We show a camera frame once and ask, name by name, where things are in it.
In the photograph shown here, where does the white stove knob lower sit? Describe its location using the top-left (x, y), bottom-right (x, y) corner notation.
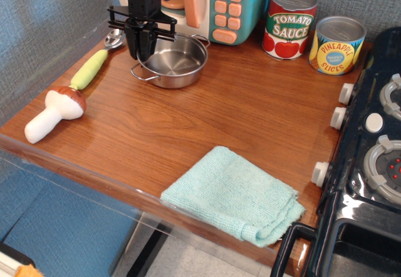
top-left (311, 162), bottom-right (329, 187)

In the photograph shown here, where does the light blue folded cloth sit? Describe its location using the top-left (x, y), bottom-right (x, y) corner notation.
top-left (160, 146), bottom-right (305, 248)

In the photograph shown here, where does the teal toy microwave oven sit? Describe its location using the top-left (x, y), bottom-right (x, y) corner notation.
top-left (119, 0), bottom-right (268, 45)

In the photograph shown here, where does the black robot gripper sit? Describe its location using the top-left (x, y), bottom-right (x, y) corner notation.
top-left (107, 0), bottom-right (177, 61)

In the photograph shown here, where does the spoon with green handle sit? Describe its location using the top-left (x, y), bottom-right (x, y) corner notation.
top-left (70, 29), bottom-right (125, 90)

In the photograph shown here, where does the pineapple slices can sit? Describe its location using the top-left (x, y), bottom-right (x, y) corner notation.
top-left (309, 16), bottom-right (367, 76)

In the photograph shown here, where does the tomato sauce can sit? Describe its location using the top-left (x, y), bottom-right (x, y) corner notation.
top-left (263, 0), bottom-right (318, 60)

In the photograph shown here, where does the white stove knob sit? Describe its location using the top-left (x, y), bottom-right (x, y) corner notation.
top-left (330, 107), bottom-right (346, 130)
top-left (338, 83), bottom-right (354, 105)
top-left (311, 162), bottom-right (329, 187)

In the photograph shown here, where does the white stove knob upper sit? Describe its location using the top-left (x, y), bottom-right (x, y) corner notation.
top-left (338, 83), bottom-right (354, 105)

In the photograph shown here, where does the white stove knob middle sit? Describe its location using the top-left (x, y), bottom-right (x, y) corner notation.
top-left (330, 107), bottom-right (346, 130)

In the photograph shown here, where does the plush toy mushroom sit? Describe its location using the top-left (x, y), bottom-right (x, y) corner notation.
top-left (24, 86), bottom-right (86, 144)

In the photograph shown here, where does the orange fuzzy object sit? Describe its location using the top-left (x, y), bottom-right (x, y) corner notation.
top-left (14, 264), bottom-right (44, 277)

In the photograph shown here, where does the steel pot with handles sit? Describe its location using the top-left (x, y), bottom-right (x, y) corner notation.
top-left (130, 33), bottom-right (211, 89)

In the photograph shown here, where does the black toy stove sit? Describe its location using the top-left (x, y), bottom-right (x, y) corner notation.
top-left (271, 27), bottom-right (400, 276)

